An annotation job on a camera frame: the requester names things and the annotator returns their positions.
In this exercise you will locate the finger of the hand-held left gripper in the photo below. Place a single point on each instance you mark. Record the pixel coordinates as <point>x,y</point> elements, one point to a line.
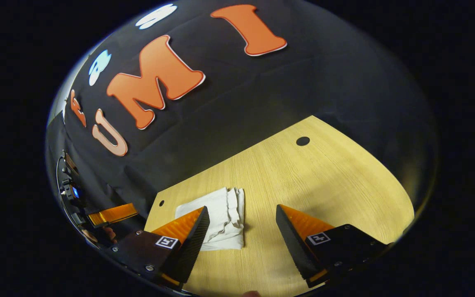
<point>111,214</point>

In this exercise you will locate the white jeans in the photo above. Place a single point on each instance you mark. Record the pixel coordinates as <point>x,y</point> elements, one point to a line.
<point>227,218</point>

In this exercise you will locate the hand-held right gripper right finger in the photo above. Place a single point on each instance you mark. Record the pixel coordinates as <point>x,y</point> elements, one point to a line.
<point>295,247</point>

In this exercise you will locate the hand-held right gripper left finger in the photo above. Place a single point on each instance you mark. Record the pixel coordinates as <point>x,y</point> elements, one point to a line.
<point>186,247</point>

